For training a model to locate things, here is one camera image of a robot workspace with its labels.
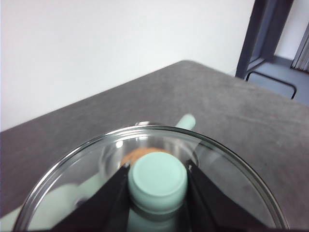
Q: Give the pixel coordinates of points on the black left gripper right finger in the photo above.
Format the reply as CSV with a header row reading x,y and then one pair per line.
x,y
217,207

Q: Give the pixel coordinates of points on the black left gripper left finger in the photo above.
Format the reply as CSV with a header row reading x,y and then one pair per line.
x,y
101,207

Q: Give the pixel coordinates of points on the brown potato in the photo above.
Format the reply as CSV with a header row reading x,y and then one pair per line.
x,y
136,154

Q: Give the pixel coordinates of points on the mint green steamer pot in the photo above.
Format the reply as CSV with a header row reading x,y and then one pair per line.
x,y
186,122

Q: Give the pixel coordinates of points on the grey slatted blind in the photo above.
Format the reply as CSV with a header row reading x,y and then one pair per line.
x,y
303,53

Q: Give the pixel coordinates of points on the black metal tube frame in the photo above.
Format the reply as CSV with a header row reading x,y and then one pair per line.
x,y
272,79

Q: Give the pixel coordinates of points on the dark grey door frame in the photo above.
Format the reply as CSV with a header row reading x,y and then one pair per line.
x,y
260,31

